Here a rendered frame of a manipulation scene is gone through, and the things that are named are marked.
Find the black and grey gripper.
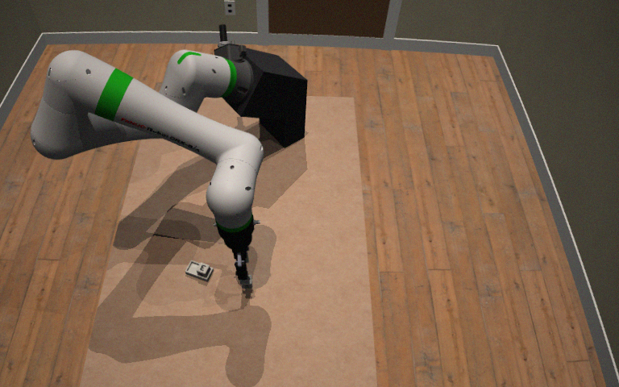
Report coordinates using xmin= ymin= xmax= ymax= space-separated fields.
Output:
xmin=224 ymin=235 xmax=252 ymax=284

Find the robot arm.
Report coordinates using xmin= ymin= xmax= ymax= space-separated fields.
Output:
xmin=31 ymin=24 xmax=264 ymax=243

